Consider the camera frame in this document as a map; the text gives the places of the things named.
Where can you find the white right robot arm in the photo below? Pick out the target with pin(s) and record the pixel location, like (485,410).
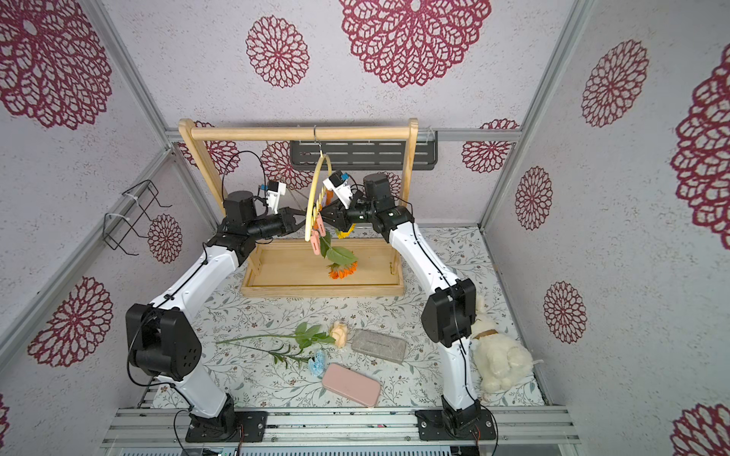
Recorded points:
(449,310)

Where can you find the yellow sunflower with stem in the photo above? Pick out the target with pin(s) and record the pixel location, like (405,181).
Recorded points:
(343,234)

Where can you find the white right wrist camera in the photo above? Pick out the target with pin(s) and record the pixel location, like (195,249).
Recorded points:
(337,183)

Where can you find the blue flower with stem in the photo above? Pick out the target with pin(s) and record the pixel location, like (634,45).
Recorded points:
(315,362)

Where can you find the black wall shelf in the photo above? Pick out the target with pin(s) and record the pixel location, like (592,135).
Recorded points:
(351,155)

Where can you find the pink case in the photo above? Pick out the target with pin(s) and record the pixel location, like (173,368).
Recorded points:
(352,385)

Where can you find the peach rose with stem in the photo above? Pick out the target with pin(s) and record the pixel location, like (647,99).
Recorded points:
(304,335)

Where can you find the orange flower with stem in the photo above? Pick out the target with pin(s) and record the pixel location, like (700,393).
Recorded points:
(342,262)

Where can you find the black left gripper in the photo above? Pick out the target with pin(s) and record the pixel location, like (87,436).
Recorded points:
(286,217)

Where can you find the white plush toy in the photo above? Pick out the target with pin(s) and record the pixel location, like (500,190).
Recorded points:
(502,361)

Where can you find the wooden clothes rack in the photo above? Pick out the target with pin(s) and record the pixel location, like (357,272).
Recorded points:
(289,268)

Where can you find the grey felt pouch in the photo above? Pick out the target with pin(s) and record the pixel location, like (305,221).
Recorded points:
(381,346)

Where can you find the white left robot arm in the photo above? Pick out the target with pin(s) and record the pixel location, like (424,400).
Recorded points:
(162,341)

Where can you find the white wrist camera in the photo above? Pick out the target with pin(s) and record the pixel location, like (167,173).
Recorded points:
(337,183)
(274,191)

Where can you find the pink clothes peg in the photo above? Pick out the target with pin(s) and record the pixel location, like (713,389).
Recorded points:
(315,240)
(321,226)

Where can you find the yellow wavy clothes hanger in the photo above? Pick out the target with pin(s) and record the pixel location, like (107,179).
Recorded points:
(316,195)

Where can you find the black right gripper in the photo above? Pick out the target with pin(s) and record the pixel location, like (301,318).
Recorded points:
(336,211)

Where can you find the black wire wall rack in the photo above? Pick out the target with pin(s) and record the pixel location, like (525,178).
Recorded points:
(136,201)

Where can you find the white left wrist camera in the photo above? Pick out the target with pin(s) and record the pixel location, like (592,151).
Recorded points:
(274,191)

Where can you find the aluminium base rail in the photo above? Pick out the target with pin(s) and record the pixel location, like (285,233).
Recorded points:
(344,427)

